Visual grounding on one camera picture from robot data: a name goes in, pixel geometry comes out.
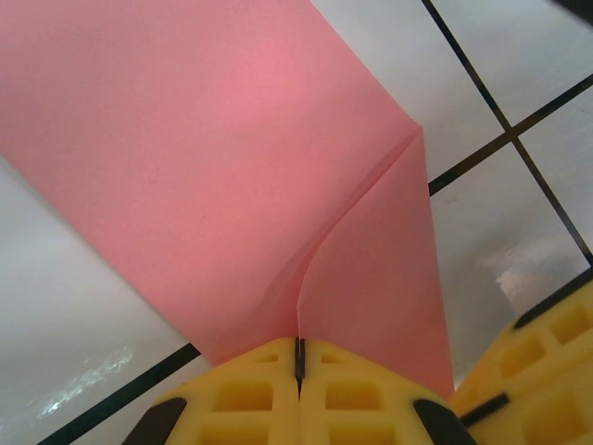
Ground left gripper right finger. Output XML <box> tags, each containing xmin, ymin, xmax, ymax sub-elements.
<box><xmin>298</xmin><ymin>340</ymin><xmax>478</xmax><ymax>445</ymax></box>

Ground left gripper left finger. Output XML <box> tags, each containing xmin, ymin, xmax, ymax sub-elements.
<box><xmin>124</xmin><ymin>337</ymin><xmax>300</xmax><ymax>445</ymax></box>

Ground pink paper sheet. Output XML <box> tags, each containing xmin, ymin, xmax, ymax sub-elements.
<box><xmin>0</xmin><ymin>0</ymin><xmax>455</xmax><ymax>395</ymax></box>

